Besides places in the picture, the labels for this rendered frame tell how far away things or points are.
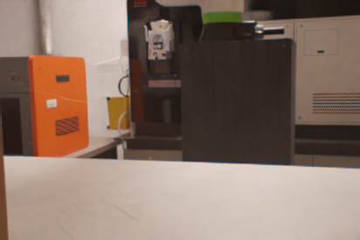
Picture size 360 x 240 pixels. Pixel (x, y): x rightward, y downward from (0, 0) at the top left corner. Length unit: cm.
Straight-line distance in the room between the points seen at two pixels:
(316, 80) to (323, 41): 17
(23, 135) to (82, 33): 191
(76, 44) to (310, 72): 210
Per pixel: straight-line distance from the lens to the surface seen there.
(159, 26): 214
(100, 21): 359
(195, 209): 57
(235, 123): 132
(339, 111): 212
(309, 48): 210
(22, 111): 184
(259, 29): 142
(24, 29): 390
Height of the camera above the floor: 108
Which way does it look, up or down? 7 degrees down
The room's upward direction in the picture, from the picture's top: 1 degrees counter-clockwise
